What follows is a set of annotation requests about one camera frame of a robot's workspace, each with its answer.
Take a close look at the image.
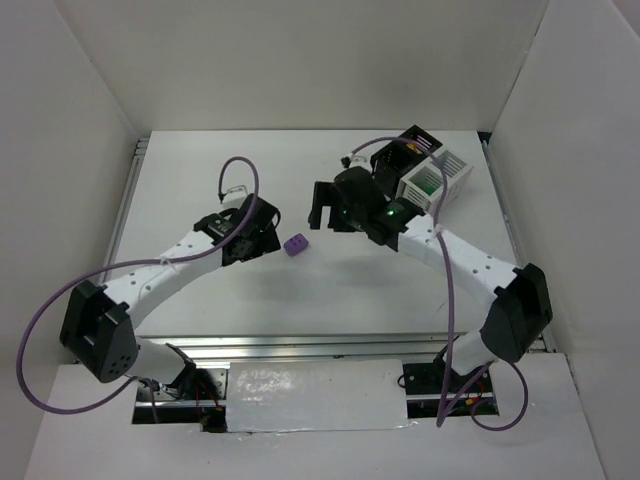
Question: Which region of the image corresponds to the purple lego brick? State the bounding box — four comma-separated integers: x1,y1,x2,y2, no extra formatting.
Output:
283,233,309,257

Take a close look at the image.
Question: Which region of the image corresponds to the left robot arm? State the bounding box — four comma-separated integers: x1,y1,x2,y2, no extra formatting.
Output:
60,195,280,398

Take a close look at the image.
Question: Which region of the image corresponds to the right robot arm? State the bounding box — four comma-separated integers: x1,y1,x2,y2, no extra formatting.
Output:
308,167,553,377

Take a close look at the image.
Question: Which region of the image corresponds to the black slatted container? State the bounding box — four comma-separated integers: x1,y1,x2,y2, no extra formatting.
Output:
370,125,443,198

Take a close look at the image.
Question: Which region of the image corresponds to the white slatted container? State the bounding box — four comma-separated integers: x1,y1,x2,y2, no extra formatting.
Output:
397,147,473,214

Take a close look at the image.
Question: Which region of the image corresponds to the white foil cover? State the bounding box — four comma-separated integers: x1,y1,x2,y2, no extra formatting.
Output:
226,359,409,433

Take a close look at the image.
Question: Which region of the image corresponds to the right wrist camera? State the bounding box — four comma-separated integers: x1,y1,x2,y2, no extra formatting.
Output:
340,153,373,173

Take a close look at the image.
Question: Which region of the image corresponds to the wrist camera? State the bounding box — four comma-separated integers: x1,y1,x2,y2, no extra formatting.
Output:
221,185,250,209
340,153,373,173

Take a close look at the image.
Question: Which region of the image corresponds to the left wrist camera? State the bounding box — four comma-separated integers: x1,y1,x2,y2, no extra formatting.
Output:
221,185,250,209

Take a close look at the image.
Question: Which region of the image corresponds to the aluminium rail frame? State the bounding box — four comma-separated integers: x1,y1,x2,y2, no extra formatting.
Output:
107,134,559,361

